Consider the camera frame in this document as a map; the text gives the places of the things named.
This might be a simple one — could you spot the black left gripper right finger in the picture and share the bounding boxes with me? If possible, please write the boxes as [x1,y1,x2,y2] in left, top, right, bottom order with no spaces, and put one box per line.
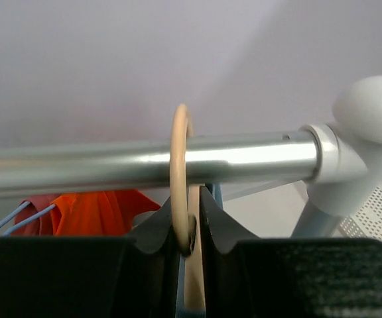
[200,187,382,317]

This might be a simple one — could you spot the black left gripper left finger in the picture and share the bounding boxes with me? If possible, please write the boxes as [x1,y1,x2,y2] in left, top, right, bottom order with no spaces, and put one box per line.
[0,201,179,317]

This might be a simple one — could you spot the orange t shirt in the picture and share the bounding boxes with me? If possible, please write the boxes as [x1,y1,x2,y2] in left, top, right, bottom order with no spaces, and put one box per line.
[51,189,160,236]

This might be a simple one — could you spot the beige plastic hanger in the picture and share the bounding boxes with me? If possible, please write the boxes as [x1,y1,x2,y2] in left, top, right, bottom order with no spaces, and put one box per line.
[169,104,206,311]

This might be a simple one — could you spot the light blue wire hanger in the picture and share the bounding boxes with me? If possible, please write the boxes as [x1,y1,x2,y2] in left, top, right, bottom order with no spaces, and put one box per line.
[0,201,56,244]

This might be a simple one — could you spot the grey blue t shirt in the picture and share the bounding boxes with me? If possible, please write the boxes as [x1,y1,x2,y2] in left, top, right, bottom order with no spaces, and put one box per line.
[176,184,223,317]

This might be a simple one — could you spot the pink red t shirt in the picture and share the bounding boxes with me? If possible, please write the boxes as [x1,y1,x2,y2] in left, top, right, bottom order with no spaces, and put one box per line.
[11,193,60,236]

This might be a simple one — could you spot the silver clothes rack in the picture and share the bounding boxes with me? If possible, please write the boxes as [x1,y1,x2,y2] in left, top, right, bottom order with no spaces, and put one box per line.
[0,76,382,237]

